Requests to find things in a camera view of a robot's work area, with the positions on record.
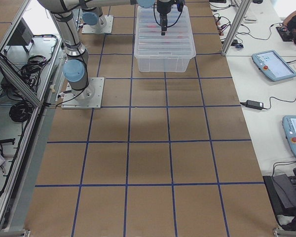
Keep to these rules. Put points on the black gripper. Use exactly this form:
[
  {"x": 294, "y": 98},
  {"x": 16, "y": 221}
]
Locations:
[{"x": 163, "y": 7}]

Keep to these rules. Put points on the clear plastic storage box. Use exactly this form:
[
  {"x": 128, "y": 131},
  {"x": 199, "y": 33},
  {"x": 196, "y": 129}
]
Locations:
[{"x": 171, "y": 52}]

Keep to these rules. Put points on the grey control box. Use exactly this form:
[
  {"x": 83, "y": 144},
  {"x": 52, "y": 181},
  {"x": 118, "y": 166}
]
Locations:
[{"x": 22, "y": 36}]

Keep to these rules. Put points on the upper blue teach pendant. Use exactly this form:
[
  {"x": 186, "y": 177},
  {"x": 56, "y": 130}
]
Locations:
[{"x": 273, "y": 66}]

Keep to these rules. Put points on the black power adapter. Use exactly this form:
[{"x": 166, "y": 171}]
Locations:
[{"x": 254, "y": 105}]

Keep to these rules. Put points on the aluminium frame post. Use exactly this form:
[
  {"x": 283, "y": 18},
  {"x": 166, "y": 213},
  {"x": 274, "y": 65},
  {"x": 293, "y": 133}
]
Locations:
[{"x": 244, "y": 5}]

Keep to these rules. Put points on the diagonal aluminium frame strut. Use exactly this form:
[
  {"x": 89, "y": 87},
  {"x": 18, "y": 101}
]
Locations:
[{"x": 15, "y": 79}]

